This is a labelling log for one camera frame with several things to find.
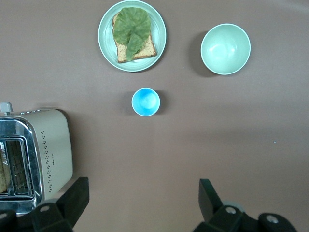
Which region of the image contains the blue plastic cup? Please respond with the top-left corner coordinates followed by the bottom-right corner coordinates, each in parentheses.
top-left (131, 87), bottom-right (161, 117)

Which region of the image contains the pale green bowl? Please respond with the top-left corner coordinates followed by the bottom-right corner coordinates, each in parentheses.
top-left (200, 23), bottom-right (252, 75)

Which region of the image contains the pale green plate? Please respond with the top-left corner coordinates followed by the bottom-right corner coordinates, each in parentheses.
top-left (98, 0), bottom-right (167, 73)

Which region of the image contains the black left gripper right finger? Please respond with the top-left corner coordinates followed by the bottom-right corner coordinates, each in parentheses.
top-left (193, 178), bottom-right (259, 232)

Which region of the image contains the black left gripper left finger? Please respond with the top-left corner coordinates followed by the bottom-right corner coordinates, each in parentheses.
top-left (31, 177), bottom-right (90, 232)

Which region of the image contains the beige chrome toaster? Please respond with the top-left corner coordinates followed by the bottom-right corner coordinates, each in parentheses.
top-left (0, 101), bottom-right (74, 216)

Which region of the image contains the green lettuce leaf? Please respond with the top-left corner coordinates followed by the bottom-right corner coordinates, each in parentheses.
top-left (112, 7), bottom-right (152, 62)

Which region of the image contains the brown bread slice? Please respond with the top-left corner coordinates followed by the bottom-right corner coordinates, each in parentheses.
top-left (112, 12), bottom-right (157, 64)

